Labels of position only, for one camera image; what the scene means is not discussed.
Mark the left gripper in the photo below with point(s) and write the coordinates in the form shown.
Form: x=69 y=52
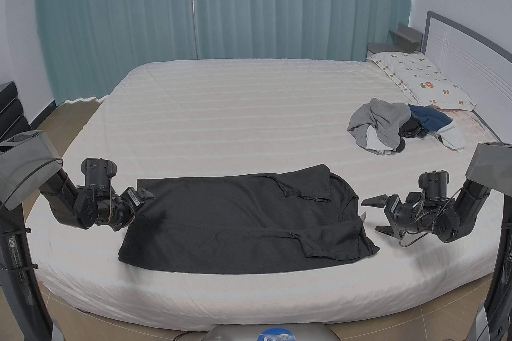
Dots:
x=126 y=211

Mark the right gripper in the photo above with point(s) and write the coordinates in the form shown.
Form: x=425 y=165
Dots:
x=406 y=217

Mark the black T-shirt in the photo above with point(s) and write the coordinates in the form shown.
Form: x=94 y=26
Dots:
x=240 y=219

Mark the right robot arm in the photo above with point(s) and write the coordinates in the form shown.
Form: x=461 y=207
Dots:
x=460 y=219

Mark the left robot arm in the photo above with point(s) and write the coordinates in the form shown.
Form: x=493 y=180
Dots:
x=64 y=203

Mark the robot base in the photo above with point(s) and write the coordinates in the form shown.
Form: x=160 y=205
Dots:
x=268 y=333

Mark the pile of clothes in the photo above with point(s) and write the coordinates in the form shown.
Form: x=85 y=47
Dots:
x=380 y=123

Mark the bed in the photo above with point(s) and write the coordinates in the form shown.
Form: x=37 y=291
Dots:
x=240 y=111

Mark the white printed pillow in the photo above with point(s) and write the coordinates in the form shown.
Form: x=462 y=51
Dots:
x=424 y=79

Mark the dark grey chest of drawers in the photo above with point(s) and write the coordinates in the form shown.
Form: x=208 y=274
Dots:
x=12 y=111

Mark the grey bedside table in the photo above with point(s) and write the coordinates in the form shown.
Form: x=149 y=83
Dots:
x=404 y=37

